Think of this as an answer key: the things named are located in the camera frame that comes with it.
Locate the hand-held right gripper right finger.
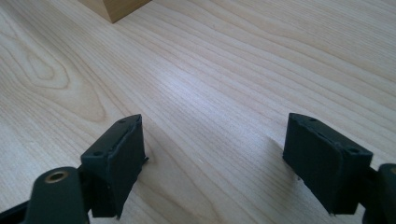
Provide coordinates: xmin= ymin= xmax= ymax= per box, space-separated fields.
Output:
xmin=282 ymin=112 xmax=374 ymax=216

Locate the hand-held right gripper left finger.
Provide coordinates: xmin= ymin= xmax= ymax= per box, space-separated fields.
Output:
xmin=79 ymin=113 xmax=149 ymax=220

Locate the wooden compartment box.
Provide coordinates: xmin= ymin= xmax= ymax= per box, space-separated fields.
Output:
xmin=78 ymin=0 xmax=153 ymax=24

